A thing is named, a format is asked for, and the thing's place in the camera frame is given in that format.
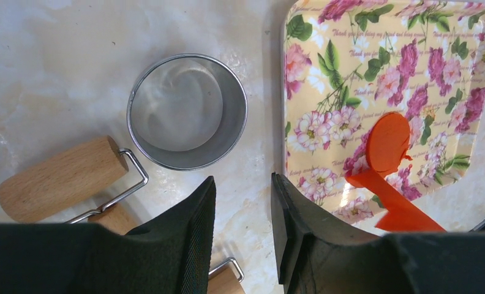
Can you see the red dough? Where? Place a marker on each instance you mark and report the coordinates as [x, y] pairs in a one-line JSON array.
[[401, 215]]

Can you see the metal ring cutter purple handle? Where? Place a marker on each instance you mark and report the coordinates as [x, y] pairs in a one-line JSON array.
[[186, 112]]

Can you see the cut red dough disc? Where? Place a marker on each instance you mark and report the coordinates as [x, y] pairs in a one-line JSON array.
[[388, 143]]

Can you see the wooden dough roller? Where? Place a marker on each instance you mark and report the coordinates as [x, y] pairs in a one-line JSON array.
[[79, 173]]

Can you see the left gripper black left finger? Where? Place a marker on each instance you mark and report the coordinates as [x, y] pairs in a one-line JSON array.
[[169, 254]]

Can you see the floral cutting board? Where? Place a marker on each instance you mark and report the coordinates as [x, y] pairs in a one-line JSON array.
[[348, 63]]

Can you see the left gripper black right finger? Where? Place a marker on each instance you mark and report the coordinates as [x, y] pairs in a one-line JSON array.
[[318, 253]]

